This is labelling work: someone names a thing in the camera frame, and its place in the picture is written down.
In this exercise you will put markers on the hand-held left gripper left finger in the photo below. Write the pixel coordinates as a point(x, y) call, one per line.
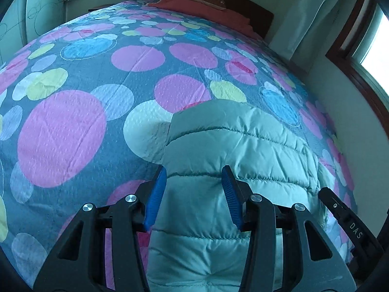
point(155, 197)

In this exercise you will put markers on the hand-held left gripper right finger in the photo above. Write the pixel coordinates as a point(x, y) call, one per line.
point(231, 197)

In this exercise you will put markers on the light green puffer jacket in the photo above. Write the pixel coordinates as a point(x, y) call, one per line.
point(243, 146)

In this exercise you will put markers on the circle-patterned bedspread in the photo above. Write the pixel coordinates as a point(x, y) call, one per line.
point(76, 127)

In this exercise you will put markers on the dark wooden headboard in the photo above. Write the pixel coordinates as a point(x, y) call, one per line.
point(258, 15)

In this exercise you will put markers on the red pillow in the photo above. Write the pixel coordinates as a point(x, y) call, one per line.
point(182, 3)

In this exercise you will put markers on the white glass-door wardrobe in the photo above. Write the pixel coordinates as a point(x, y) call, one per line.
point(39, 15)

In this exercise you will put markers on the window with wooden frame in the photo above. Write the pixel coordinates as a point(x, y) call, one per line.
point(376, 42)

